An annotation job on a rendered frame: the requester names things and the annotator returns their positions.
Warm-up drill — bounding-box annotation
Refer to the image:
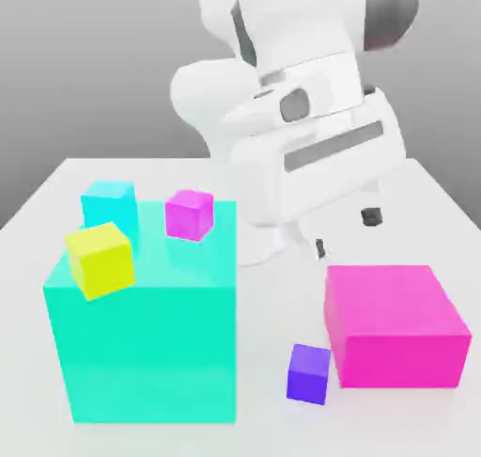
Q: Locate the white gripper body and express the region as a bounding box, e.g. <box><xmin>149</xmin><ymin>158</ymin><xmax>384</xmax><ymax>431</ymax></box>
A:
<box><xmin>228</xmin><ymin>87</ymin><xmax>409</xmax><ymax>229</ymax></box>

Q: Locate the small magenta cube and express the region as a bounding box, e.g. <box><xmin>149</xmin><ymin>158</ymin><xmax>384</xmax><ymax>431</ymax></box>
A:
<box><xmin>163</xmin><ymin>188</ymin><xmax>215</xmax><ymax>244</ymax></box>

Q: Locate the small purple cube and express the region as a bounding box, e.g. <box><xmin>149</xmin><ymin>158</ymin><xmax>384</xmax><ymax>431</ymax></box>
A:
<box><xmin>286</xmin><ymin>343</ymin><xmax>333</xmax><ymax>406</ymax></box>

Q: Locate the small cyan cube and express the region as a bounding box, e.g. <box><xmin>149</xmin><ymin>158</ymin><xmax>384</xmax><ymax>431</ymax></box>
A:
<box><xmin>79</xmin><ymin>180</ymin><xmax>140</xmax><ymax>248</ymax></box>

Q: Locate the small yellow cube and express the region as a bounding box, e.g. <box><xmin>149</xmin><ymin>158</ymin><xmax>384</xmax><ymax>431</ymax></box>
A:
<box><xmin>64</xmin><ymin>221</ymin><xmax>137</xmax><ymax>302</ymax></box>

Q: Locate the large pink box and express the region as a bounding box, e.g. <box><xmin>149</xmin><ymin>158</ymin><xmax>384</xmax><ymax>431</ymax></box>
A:
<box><xmin>323</xmin><ymin>263</ymin><xmax>473</xmax><ymax>390</ymax></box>

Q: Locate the large teal box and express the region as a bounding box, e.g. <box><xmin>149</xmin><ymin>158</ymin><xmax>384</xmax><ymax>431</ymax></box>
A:
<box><xmin>41</xmin><ymin>199</ymin><xmax>238</xmax><ymax>425</ymax></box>

